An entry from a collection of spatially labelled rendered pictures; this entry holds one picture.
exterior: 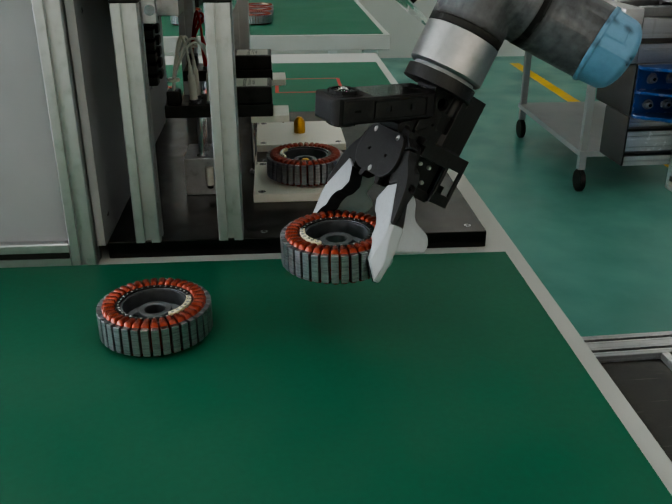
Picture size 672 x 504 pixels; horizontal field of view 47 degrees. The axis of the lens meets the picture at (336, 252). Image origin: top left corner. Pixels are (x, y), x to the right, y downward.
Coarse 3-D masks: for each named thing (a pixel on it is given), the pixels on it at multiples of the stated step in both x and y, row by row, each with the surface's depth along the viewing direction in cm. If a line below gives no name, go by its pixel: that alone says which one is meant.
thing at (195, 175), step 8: (192, 144) 114; (208, 144) 114; (192, 152) 110; (208, 152) 110; (184, 160) 108; (192, 160) 108; (200, 160) 108; (208, 160) 108; (192, 168) 108; (200, 168) 108; (192, 176) 109; (200, 176) 109; (192, 184) 109; (200, 184) 109; (192, 192) 110; (200, 192) 110; (208, 192) 110
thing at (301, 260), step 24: (312, 216) 80; (336, 216) 80; (360, 216) 80; (288, 240) 75; (312, 240) 74; (336, 240) 78; (360, 240) 79; (288, 264) 75; (312, 264) 72; (336, 264) 72; (360, 264) 73
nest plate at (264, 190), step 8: (256, 168) 117; (264, 168) 117; (256, 176) 114; (264, 176) 114; (256, 184) 110; (264, 184) 110; (272, 184) 110; (280, 184) 110; (256, 192) 107; (264, 192) 107; (272, 192) 107; (280, 192) 107; (288, 192) 107; (296, 192) 107; (304, 192) 107; (312, 192) 107; (320, 192) 107; (256, 200) 107; (264, 200) 107; (272, 200) 107; (280, 200) 107; (288, 200) 107; (296, 200) 107; (304, 200) 107; (312, 200) 108
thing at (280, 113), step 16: (240, 80) 109; (256, 80) 109; (240, 96) 105; (256, 96) 105; (272, 96) 110; (176, 112) 105; (192, 112) 105; (208, 112) 105; (240, 112) 106; (256, 112) 106; (272, 112) 106; (288, 112) 108
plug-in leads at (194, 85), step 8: (184, 40) 103; (176, 48) 103; (184, 48) 103; (176, 56) 104; (192, 56) 107; (176, 64) 104; (192, 64) 107; (176, 72) 104; (192, 72) 105; (168, 80) 104; (176, 80) 104; (192, 80) 105; (192, 88) 105; (208, 88) 105; (168, 96) 105; (176, 96) 105; (192, 96) 106; (200, 96) 109; (208, 96) 105; (168, 104) 105; (176, 104) 105
